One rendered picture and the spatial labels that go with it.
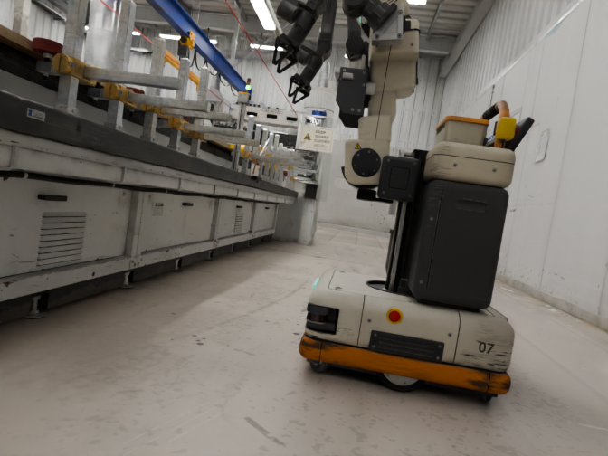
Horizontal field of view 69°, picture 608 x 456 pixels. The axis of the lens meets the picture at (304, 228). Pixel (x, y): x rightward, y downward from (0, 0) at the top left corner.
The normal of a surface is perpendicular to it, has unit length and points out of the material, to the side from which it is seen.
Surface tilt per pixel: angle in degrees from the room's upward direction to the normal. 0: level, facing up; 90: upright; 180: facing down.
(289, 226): 90
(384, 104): 90
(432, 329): 90
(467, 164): 90
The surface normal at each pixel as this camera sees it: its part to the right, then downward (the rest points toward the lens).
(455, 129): -0.12, 0.07
